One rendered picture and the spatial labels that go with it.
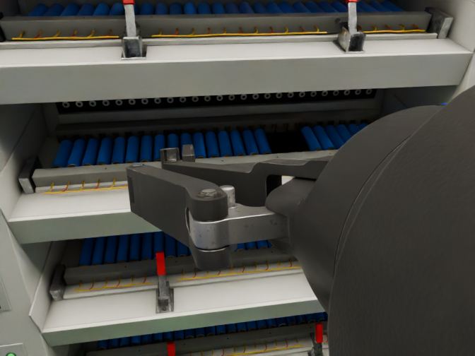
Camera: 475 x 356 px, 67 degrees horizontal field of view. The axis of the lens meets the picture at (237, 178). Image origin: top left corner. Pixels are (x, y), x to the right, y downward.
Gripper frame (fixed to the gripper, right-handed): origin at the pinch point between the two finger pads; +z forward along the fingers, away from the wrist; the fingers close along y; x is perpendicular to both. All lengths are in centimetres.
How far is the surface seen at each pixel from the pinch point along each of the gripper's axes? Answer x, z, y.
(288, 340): -41, 35, 10
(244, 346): -40, 34, 1
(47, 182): -4.6, 24.8, -26.2
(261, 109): 3.9, 35.5, 6.4
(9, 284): -17.9, 22.6, -32.1
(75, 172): -3.5, 24.6, -22.2
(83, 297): -24.0, 28.7, -24.8
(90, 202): -7.4, 22.7, -20.4
